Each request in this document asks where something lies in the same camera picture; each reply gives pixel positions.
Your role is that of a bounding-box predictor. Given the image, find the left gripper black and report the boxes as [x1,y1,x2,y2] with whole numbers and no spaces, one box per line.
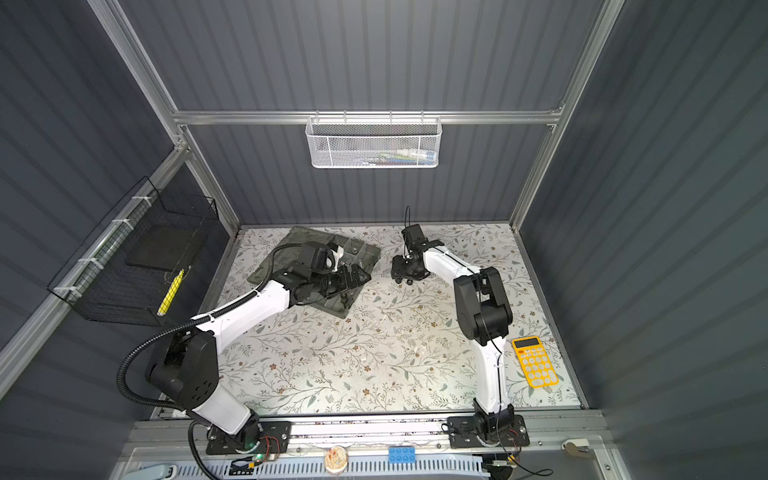
[310,263,371,297]

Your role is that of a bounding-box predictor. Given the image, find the green compartment organizer box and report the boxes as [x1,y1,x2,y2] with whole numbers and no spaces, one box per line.
[248,227,381,319]

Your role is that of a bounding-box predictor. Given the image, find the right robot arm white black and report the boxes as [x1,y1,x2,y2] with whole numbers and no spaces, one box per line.
[391,224,515,441]

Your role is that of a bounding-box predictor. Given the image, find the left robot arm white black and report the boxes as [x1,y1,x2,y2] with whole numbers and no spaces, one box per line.
[146,241,371,444]

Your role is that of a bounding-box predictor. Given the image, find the markers in white basket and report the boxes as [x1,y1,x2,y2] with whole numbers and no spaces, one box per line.
[357,149,438,168]

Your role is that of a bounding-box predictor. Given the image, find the yellow calculator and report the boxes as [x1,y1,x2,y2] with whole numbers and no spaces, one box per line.
[512,336,559,389]

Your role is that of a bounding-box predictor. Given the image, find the yellow marker in black basket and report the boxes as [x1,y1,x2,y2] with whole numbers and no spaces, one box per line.
[157,269,185,317]

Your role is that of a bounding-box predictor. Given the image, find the blue toy brick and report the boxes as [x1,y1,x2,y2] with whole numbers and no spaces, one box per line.
[388,446,416,465]

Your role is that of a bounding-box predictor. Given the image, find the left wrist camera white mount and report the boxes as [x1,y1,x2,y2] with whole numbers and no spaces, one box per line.
[326,242,344,272]

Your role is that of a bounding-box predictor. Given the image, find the black corrugated cable hose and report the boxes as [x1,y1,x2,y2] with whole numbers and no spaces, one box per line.
[116,242,301,480]

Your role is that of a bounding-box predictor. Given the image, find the white wire mesh basket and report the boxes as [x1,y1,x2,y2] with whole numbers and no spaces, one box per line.
[305,117,443,169]

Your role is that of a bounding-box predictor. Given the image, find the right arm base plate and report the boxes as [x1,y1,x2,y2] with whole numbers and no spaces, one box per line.
[441,414,530,449]

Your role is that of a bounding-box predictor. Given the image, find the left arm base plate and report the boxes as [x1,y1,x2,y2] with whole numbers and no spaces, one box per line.
[205,421,293,455]

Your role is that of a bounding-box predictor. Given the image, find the black wire mesh basket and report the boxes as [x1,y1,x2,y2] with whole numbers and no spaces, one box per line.
[48,177,219,326]

